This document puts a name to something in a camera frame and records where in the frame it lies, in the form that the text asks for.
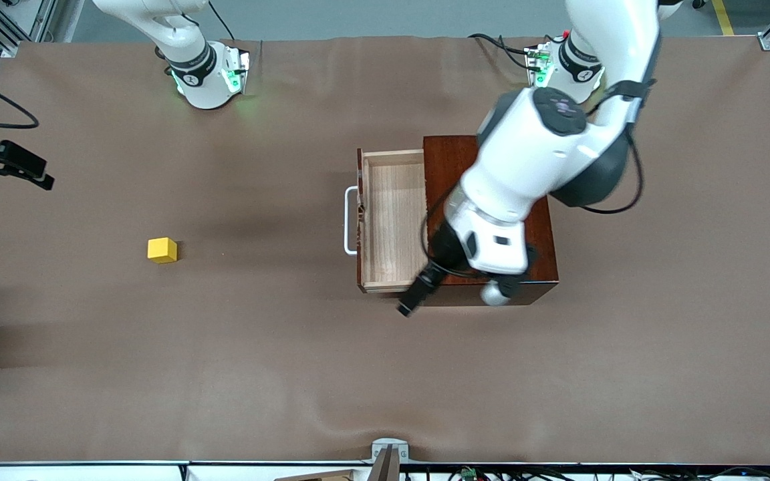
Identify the yellow cube block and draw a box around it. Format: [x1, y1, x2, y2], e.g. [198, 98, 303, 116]
[147, 237, 178, 264]

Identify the dark red-brown wooden cabinet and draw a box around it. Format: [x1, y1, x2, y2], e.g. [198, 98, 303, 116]
[423, 135, 559, 307]

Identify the light wooden board piece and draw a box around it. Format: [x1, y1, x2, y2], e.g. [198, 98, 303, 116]
[273, 469, 359, 481]

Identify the table cover sheet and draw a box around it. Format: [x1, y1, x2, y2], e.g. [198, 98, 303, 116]
[0, 35, 770, 466]

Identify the grey metal edge bracket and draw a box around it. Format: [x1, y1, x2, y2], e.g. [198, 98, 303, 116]
[370, 438, 410, 481]

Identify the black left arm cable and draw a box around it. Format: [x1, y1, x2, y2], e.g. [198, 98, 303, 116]
[418, 80, 646, 278]

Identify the black left base cable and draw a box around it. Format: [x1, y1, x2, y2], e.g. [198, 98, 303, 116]
[469, 32, 539, 71]

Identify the black base cable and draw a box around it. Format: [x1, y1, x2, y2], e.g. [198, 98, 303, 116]
[208, 0, 235, 41]
[469, 32, 539, 71]

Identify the black right base cable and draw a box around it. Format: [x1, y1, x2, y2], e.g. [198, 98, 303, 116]
[208, 0, 235, 41]

